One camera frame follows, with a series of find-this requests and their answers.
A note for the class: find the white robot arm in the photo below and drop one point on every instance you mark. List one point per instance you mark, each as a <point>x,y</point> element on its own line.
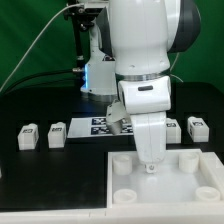
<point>138,36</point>

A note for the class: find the white obstacle wall block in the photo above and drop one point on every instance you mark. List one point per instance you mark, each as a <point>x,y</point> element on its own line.
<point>212,169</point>

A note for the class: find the grey camera on mount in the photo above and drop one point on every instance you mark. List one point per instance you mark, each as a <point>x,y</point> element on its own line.
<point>94,6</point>

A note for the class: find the white square tabletop tray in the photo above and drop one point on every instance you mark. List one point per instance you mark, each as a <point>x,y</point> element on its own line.
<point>178,180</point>

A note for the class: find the black camera stand pole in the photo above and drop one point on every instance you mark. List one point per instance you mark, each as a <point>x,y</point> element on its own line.
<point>81,22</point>

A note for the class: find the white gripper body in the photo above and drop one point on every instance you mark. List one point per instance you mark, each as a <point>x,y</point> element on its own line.
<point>147,103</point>

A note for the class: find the white marker sheet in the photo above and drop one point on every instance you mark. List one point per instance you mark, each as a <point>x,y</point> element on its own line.
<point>88,127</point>

